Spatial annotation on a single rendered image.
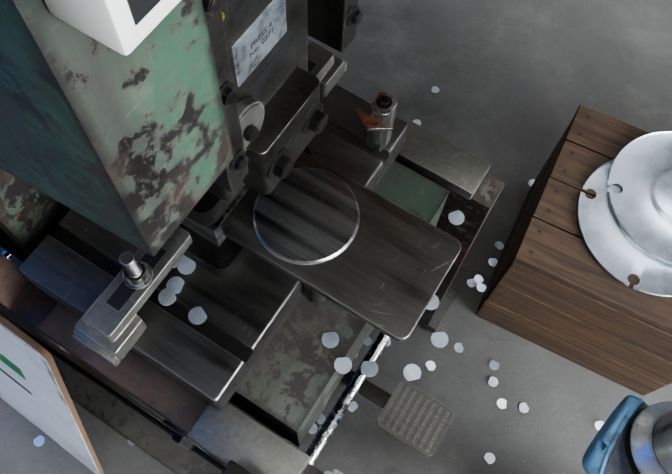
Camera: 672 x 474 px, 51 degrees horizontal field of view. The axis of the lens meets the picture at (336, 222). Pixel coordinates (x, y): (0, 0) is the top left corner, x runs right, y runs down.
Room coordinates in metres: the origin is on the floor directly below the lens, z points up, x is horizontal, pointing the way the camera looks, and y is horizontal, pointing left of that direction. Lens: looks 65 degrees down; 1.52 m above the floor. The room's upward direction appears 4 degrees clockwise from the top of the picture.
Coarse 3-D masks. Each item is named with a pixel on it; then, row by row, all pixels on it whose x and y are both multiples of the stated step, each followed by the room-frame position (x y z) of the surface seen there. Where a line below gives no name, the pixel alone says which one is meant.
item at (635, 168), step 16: (640, 144) 0.75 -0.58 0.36; (656, 144) 0.75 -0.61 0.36; (624, 160) 0.71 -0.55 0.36; (640, 160) 0.72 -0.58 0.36; (656, 160) 0.72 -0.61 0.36; (608, 176) 0.67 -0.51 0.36; (624, 176) 0.68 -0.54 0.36; (640, 176) 0.68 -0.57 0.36; (656, 176) 0.68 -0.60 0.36; (608, 192) 0.64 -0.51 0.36; (624, 192) 0.64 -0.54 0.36; (640, 192) 0.64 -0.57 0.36; (656, 192) 0.64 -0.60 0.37; (624, 208) 0.61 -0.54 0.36; (640, 208) 0.61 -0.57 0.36; (656, 208) 0.61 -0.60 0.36; (624, 224) 0.57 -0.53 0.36; (640, 224) 0.58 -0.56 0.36; (656, 224) 0.58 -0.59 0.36; (640, 240) 0.54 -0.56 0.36; (656, 240) 0.55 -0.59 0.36; (656, 256) 0.51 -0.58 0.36
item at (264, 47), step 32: (224, 0) 0.34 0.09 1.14; (256, 0) 0.37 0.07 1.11; (288, 0) 0.40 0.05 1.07; (256, 32) 0.36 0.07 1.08; (288, 32) 0.40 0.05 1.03; (256, 64) 0.36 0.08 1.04; (288, 64) 0.40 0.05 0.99; (256, 96) 0.36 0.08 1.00; (288, 96) 0.38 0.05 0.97; (256, 128) 0.32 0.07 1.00; (288, 128) 0.34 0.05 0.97; (320, 128) 0.37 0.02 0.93; (256, 160) 0.31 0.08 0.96; (288, 160) 0.32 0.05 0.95; (224, 192) 0.30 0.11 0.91
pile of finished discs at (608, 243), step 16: (592, 176) 0.68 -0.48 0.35; (592, 208) 0.61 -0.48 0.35; (608, 208) 0.61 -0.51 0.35; (592, 224) 0.57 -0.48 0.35; (608, 224) 0.58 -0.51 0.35; (592, 240) 0.54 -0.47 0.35; (608, 240) 0.54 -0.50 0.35; (624, 240) 0.55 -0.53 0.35; (608, 256) 0.51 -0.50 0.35; (624, 256) 0.51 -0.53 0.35; (640, 256) 0.52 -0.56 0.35; (608, 272) 0.48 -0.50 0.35; (624, 272) 0.48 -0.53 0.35; (640, 272) 0.48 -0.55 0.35; (656, 272) 0.49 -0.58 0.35; (640, 288) 0.45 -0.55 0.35; (656, 288) 0.46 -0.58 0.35
